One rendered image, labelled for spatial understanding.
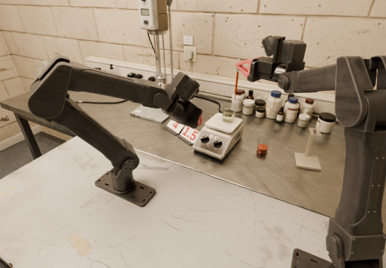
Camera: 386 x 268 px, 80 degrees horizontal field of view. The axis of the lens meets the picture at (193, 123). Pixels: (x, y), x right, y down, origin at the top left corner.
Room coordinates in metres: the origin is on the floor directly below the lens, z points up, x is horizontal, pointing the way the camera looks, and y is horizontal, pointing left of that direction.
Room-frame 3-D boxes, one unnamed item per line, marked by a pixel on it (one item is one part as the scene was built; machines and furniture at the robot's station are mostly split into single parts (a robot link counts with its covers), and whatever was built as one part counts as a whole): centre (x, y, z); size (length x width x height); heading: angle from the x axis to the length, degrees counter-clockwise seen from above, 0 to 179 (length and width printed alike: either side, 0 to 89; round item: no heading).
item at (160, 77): (1.13, 0.16, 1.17); 0.07 x 0.07 x 0.25
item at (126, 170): (0.53, 0.21, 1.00); 0.09 x 0.06 x 0.06; 29
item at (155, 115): (1.12, 0.17, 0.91); 0.30 x 0.20 x 0.01; 153
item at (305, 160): (0.66, -0.42, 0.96); 0.08 x 0.08 x 0.13; 75
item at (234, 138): (0.78, -0.11, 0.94); 0.22 x 0.13 x 0.08; 147
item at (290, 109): (0.98, -0.47, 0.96); 0.06 x 0.06 x 0.11
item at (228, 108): (0.81, -0.14, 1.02); 0.06 x 0.05 x 0.08; 138
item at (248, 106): (1.05, -0.28, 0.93); 0.06 x 0.06 x 0.07
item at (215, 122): (0.80, -0.13, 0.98); 0.12 x 0.12 x 0.01; 57
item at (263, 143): (0.72, -0.27, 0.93); 0.04 x 0.04 x 0.06
